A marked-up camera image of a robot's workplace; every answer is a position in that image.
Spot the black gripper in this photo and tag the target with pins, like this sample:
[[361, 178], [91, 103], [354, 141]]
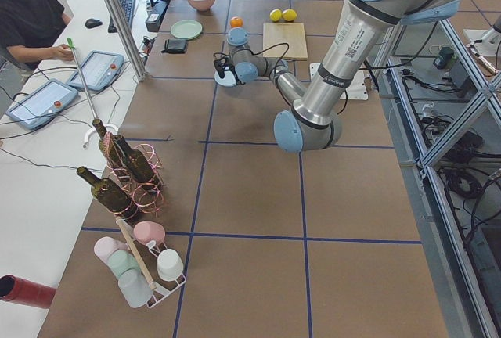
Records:
[[226, 67]]

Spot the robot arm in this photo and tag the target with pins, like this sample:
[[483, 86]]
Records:
[[311, 122]]

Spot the light blue plate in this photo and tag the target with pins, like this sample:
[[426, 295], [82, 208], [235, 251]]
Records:
[[228, 79]]

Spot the green plate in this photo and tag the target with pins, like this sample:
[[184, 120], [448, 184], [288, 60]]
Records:
[[186, 29]]

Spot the orange mandarin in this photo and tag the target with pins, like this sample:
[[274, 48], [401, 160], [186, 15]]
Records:
[[236, 22]]

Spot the dark grey folded cloth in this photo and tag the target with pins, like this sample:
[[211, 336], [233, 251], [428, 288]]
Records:
[[175, 46]]

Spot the wooden cutting board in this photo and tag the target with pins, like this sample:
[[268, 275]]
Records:
[[277, 35]]

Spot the yellow lemon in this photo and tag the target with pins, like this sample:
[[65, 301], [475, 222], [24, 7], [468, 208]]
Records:
[[289, 15], [275, 15]]

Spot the black computer box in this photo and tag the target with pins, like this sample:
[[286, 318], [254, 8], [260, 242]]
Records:
[[156, 16]]

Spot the black keyboard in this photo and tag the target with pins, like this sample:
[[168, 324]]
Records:
[[128, 11]]

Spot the teach pendant tablet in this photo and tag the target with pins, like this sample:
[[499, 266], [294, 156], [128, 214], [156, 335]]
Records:
[[43, 104], [100, 68]]

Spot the dark wine bottle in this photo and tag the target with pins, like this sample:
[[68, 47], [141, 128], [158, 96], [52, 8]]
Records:
[[111, 196], [138, 165], [106, 146]]

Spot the black computer mouse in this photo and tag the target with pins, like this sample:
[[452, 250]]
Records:
[[92, 23]]

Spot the person in black shirt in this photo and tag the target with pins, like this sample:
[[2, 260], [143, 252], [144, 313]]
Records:
[[29, 29]]

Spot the white cup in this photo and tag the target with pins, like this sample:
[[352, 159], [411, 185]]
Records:
[[169, 265]]

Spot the light pink cup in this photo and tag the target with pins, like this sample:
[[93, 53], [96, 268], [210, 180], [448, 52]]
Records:
[[106, 246]]

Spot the grey-green cup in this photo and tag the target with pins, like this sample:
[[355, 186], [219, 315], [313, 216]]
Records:
[[121, 261]]

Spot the pale blue cup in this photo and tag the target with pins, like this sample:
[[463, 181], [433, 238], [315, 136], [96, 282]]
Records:
[[135, 288]]

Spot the red bottle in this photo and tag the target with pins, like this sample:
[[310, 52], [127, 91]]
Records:
[[25, 292]]

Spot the aluminium frame post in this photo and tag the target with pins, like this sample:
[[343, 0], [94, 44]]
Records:
[[127, 39]]

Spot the copper wire bottle rack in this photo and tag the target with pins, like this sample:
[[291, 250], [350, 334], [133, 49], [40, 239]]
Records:
[[150, 202]]

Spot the white wire cup rack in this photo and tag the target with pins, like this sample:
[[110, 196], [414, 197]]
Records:
[[146, 257]]

